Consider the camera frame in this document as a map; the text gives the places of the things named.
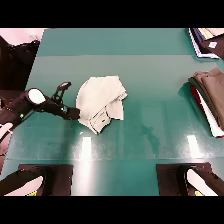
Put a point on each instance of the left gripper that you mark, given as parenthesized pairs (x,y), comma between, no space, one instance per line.
(70,113)

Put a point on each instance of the cream white shirt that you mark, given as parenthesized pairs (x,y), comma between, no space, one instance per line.
(100,100)

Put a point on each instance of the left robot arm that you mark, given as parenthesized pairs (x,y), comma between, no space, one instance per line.
(20,108)

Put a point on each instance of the red garment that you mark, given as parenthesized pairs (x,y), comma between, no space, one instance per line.
(195,95)

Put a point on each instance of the dark green garment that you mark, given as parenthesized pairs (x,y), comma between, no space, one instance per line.
(195,85)

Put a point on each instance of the white garment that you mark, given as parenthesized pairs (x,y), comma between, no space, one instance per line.
(197,50)
(211,121)

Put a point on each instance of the brown garment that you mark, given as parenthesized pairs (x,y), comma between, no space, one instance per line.
(213,90)

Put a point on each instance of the dark blue garment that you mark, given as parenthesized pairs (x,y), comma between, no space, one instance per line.
(197,36)

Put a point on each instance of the black garment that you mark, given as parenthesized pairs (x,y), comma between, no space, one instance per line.
(216,48)

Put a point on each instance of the pale cream garment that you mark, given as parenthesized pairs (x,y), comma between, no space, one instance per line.
(210,32)

